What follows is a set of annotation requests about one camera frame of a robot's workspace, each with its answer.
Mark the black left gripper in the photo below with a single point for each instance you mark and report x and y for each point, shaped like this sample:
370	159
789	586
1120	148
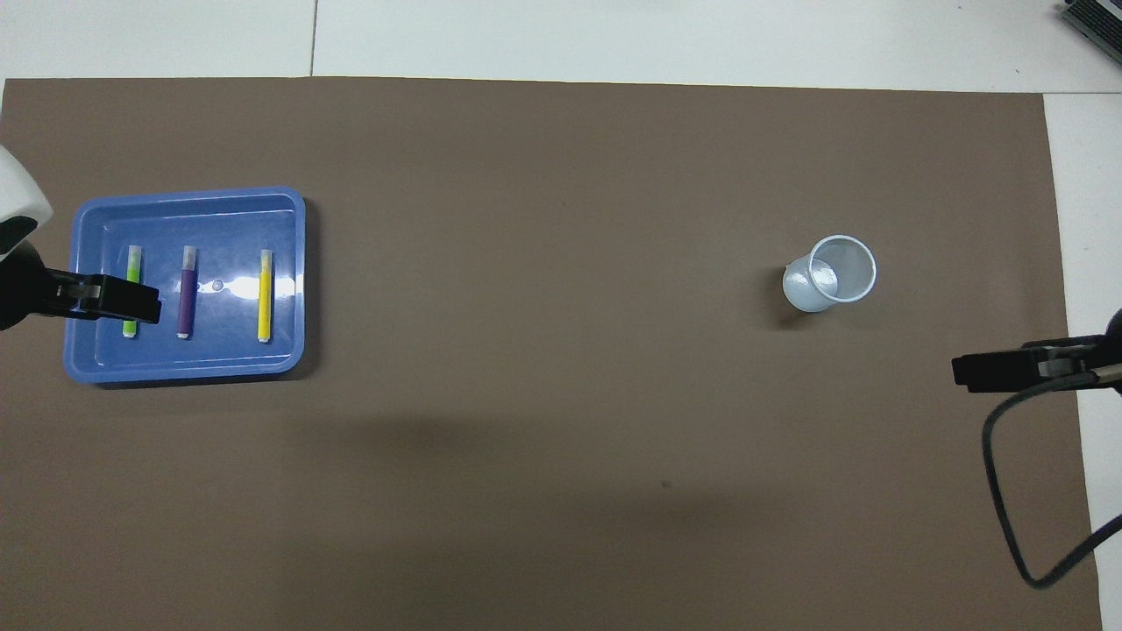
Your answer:
26	289

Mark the brown paper mat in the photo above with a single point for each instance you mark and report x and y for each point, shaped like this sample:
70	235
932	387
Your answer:
561	394

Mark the translucent plastic cup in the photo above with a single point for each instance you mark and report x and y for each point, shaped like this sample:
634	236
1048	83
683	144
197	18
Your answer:
811	294

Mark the grey ribbed device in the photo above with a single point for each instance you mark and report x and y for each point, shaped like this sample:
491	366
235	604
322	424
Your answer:
1096	22

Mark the green pen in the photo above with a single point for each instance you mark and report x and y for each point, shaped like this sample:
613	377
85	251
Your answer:
133	263

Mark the yellow pen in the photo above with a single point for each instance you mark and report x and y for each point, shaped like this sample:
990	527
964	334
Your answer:
265	298

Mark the blue plastic tray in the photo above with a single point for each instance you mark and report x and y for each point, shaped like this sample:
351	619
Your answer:
228	350

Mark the purple pen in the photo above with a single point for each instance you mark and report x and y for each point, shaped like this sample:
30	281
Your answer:
186	302

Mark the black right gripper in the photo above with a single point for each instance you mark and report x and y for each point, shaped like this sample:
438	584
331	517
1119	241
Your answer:
1109	359

